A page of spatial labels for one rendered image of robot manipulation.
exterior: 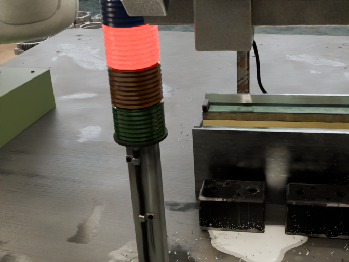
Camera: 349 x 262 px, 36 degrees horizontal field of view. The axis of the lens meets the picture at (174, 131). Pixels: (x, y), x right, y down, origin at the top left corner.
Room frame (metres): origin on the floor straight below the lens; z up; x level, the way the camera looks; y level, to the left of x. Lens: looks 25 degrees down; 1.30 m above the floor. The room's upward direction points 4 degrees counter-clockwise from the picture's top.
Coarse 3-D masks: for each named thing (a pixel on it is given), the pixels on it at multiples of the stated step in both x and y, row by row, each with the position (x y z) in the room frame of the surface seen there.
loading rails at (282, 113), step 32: (224, 96) 0.93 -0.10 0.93; (256, 96) 0.91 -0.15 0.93; (288, 96) 0.90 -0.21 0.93; (320, 96) 0.89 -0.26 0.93; (192, 128) 0.79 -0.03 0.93; (224, 128) 0.78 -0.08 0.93; (256, 128) 0.81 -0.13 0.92; (288, 128) 0.80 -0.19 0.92; (320, 128) 0.79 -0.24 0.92; (224, 160) 0.78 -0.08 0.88; (256, 160) 0.76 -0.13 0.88; (288, 160) 0.75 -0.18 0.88; (320, 160) 0.74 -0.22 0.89
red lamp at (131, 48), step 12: (108, 36) 0.56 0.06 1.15; (120, 36) 0.55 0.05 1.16; (132, 36) 0.55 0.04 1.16; (144, 36) 0.55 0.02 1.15; (156, 36) 0.57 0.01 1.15; (108, 48) 0.56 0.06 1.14; (120, 48) 0.55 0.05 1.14; (132, 48) 0.55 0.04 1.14; (144, 48) 0.55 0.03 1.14; (156, 48) 0.56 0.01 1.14; (108, 60) 0.56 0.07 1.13; (120, 60) 0.55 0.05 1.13; (132, 60) 0.55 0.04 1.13; (144, 60) 0.55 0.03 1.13; (156, 60) 0.56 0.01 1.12
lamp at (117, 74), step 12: (108, 72) 0.57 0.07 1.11; (120, 72) 0.55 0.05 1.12; (132, 72) 0.55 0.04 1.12; (144, 72) 0.55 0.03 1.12; (156, 72) 0.56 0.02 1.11; (120, 84) 0.55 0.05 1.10; (132, 84) 0.55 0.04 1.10; (144, 84) 0.55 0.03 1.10; (156, 84) 0.56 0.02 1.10; (120, 96) 0.55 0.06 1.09; (132, 96) 0.55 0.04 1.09; (144, 96) 0.55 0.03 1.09; (156, 96) 0.56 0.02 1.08; (132, 108) 0.55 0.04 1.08
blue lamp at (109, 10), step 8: (104, 0) 0.56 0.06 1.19; (112, 0) 0.55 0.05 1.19; (104, 8) 0.56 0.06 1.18; (112, 8) 0.55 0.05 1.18; (120, 8) 0.55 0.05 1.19; (104, 16) 0.56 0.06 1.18; (112, 16) 0.55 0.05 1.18; (120, 16) 0.55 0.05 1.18; (128, 16) 0.55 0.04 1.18; (136, 16) 0.55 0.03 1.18; (104, 24) 0.56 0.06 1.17; (112, 24) 0.55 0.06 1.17; (120, 24) 0.55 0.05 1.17; (128, 24) 0.55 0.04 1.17; (136, 24) 0.55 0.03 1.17; (144, 24) 0.55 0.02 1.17
